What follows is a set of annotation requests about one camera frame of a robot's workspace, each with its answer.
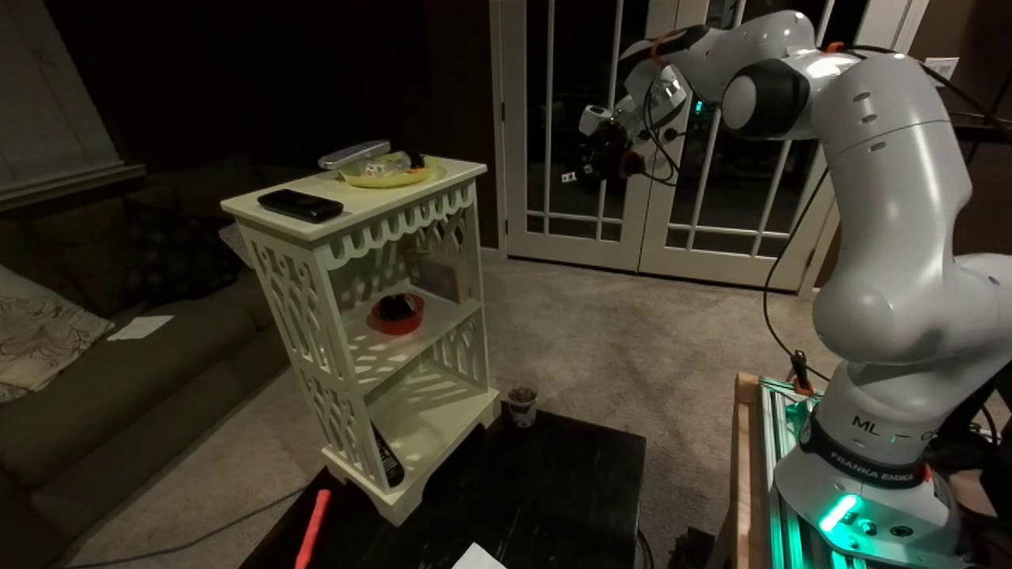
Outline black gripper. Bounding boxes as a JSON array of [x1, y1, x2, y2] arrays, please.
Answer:
[[575, 101, 653, 184]]

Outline white lattice shelf unit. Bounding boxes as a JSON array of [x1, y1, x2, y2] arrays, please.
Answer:
[[217, 154, 503, 527]]

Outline white french double door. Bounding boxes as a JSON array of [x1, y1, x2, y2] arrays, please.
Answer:
[[487, 0, 931, 296]]

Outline small paper cup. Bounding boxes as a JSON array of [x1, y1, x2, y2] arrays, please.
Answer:
[[503, 381, 542, 433]]

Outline red bowl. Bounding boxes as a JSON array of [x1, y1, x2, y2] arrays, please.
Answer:
[[362, 291, 426, 337]]

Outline black phone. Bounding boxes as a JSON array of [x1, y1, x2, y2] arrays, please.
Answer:
[[256, 186, 347, 223]]

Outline black remote control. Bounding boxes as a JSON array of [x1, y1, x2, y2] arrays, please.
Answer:
[[370, 422, 409, 490]]

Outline metal mounting rails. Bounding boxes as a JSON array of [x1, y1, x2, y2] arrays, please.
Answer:
[[758, 375, 848, 569]]

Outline white paper sheet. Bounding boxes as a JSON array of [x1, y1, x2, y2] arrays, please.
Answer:
[[105, 310, 178, 345], [450, 539, 510, 569]]

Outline red stick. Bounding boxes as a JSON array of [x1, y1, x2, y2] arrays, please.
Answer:
[[290, 483, 336, 569]]

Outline grey fabric couch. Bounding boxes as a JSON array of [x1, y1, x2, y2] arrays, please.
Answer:
[[0, 154, 309, 569]]

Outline patterned cushion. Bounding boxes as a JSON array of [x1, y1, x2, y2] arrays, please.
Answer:
[[0, 263, 118, 403]]

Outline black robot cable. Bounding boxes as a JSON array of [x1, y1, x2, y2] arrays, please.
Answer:
[[756, 154, 848, 375]]

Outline white wall plate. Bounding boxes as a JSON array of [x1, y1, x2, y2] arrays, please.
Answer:
[[925, 54, 965, 84]]

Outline wooden base frame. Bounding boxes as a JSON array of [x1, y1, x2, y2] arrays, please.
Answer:
[[726, 372, 771, 569]]

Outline black camera stand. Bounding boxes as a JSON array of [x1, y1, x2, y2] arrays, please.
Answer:
[[947, 105, 1012, 151]]

